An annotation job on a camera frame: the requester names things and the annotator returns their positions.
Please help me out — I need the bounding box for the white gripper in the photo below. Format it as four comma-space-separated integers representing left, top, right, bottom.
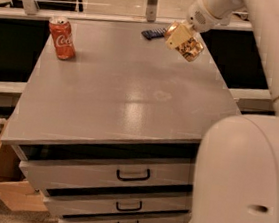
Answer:
164, 0, 226, 49

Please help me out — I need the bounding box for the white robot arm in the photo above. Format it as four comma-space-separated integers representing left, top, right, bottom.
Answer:
166, 0, 279, 223

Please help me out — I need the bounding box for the red cola can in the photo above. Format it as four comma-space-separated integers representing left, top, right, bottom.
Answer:
49, 16, 76, 60

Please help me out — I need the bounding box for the grey drawer cabinet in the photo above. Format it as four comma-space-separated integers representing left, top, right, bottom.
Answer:
0, 5, 251, 223

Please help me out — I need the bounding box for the top grey drawer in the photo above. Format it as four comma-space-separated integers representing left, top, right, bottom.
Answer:
19, 158, 195, 191

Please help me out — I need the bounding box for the middle grey drawer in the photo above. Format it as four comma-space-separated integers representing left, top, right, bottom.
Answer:
44, 192, 192, 217

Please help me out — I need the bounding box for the brown cardboard box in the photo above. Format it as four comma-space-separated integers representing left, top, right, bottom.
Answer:
0, 136, 47, 212

